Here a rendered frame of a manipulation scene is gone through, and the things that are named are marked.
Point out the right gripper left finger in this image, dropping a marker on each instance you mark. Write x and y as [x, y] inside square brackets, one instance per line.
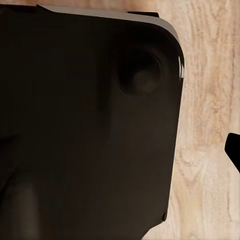
[12, 149]

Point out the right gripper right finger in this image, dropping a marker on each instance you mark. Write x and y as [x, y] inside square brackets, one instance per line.
[232, 149]

